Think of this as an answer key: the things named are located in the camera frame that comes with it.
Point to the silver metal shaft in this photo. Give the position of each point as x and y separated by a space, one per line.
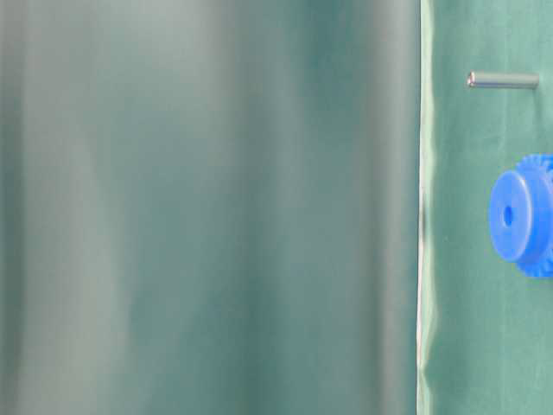
480 79

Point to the blue plastic gear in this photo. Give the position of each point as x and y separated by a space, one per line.
520 215

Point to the green cloth mat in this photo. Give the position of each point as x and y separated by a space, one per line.
484 331

